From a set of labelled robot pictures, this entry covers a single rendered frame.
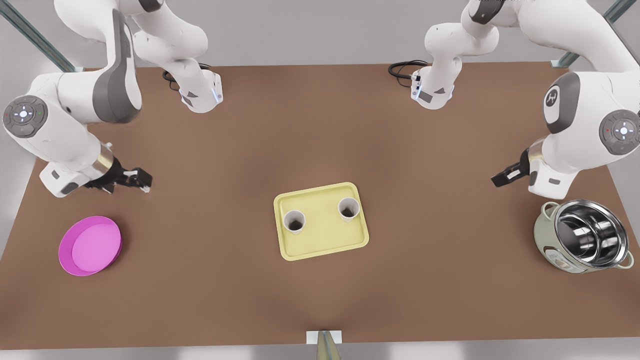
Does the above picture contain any black cable loop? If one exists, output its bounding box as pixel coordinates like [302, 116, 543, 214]
[388, 60, 432, 89]
[162, 62, 212, 92]

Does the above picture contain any white paper cup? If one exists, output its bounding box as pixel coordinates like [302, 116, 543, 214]
[338, 197, 361, 223]
[283, 209, 306, 235]

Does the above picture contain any pink round plate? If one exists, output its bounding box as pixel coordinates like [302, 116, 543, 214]
[58, 215, 123, 277]

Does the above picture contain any pale yellow rectangular tray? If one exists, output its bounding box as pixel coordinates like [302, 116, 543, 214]
[273, 182, 370, 262]

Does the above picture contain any green pot with steel inside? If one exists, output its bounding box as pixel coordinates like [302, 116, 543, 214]
[533, 199, 635, 275]

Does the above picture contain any silver frame post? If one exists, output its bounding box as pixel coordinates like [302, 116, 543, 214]
[550, 0, 639, 69]
[0, 0, 84, 74]
[306, 330, 344, 360]

